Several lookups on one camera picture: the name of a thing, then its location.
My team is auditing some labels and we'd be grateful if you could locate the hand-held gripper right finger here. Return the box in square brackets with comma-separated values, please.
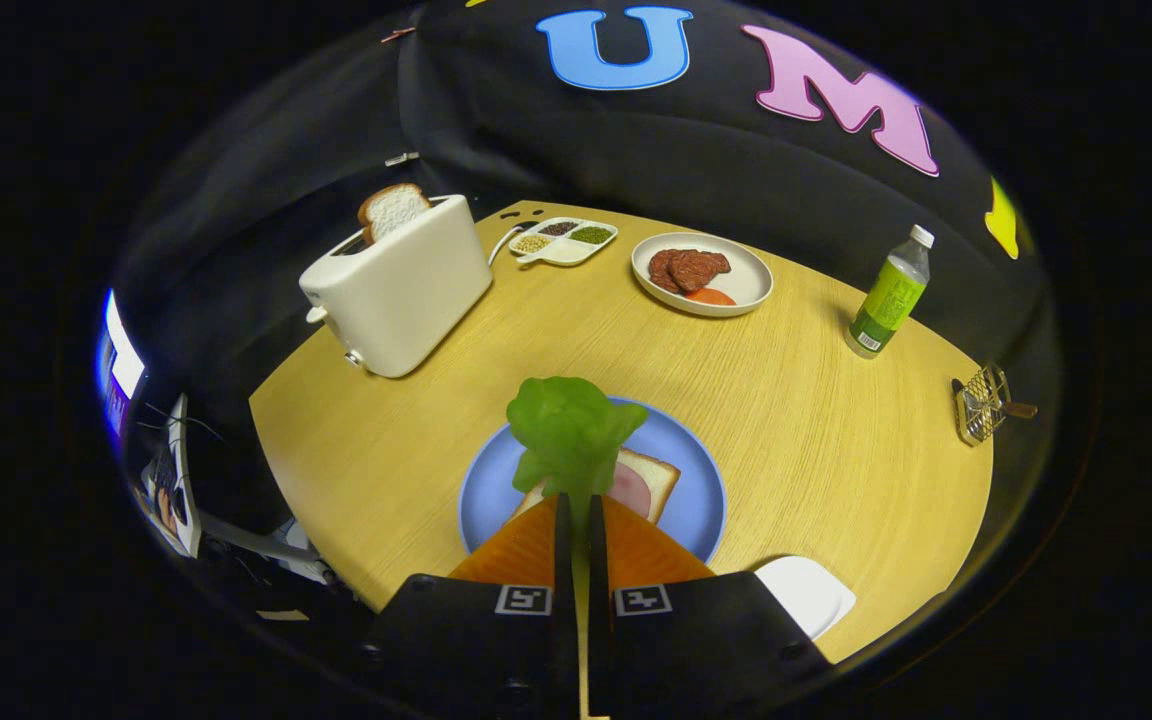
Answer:
[588, 493, 832, 720]

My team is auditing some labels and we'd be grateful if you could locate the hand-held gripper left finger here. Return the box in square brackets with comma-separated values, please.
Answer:
[366, 493, 577, 720]

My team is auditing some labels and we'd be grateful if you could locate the green lettuce leaf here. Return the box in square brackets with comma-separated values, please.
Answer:
[506, 376, 649, 526]

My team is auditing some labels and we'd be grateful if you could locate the plain white bread slice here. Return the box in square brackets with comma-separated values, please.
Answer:
[357, 183, 432, 246]

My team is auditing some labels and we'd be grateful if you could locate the pink ham slice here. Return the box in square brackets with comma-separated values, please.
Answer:
[608, 462, 653, 518]

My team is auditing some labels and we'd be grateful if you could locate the blue plate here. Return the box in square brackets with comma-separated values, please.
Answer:
[458, 397, 727, 566]

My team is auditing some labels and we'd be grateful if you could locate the bread slice with ham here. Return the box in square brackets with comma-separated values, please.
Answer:
[511, 447, 682, 526]

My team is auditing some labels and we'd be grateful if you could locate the small white square plate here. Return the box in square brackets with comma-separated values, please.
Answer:
[754, 556, 857, 641]

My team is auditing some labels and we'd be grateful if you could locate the white toaster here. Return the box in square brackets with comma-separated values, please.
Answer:
[298, 194, 494, 379]

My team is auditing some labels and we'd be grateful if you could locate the large brown meat slice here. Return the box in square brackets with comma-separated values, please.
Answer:
[669, 250, 732, 293]

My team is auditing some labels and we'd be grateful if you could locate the white divided seasoning tray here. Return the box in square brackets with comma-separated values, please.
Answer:
[508, 217, 619, 268]

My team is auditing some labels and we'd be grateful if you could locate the round white plate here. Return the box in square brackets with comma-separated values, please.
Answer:
[631, 232, 774, 319]

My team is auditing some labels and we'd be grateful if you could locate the green label drink bottle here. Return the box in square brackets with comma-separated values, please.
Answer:
[844, 224, 936, 360]

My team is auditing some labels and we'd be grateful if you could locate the black backdrop cloth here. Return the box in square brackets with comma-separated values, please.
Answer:
[111, 0, 1047, 421]

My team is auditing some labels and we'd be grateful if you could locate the bright screen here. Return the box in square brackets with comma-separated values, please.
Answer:
[96, 290, 147, 436]

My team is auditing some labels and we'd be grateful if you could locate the white toaster cable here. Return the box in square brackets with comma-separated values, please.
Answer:
[487, 225, 527, 268]

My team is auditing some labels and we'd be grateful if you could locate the metal wire holder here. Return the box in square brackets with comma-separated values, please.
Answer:
[952, 362, 1015, 446]

